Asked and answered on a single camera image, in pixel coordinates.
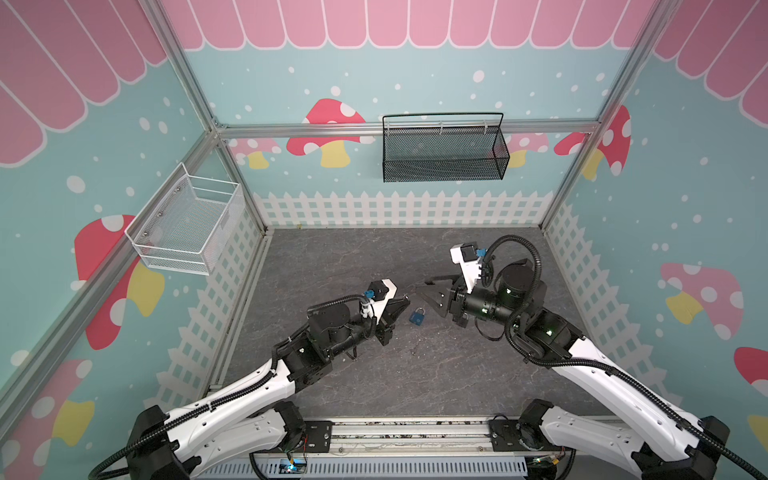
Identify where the blue padlock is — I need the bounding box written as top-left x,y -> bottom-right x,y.
409,307 -> 426,326

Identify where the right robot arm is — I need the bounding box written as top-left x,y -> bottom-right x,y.
416,235 -> 765,479

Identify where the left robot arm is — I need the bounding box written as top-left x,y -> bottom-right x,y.
88,290 -> 410,479

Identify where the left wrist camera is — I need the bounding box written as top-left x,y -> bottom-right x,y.
360,279 -> 397,320

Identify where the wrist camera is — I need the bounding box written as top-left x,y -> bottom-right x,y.
360,279 -> 397,320
450,242 -> 485,293

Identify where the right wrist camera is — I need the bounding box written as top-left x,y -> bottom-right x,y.
450,242 -> 485,293

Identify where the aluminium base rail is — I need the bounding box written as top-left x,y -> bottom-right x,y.
193,413 -> 643,479

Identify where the black wire basket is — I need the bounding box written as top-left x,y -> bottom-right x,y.
381,112 -> 510,183

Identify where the white wire basket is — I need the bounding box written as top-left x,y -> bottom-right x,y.
125,164 -> 245,276

